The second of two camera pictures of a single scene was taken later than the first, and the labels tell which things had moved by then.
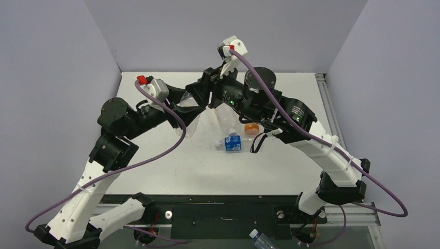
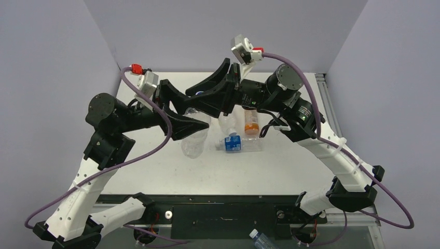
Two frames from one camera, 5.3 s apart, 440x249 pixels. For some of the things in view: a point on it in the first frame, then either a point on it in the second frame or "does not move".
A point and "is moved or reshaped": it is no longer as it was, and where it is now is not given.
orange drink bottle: [251, 129] does not move
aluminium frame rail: [328, 108] does not move
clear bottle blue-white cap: [188, 100] is moved or reshaped
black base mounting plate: [230, 217] does not move
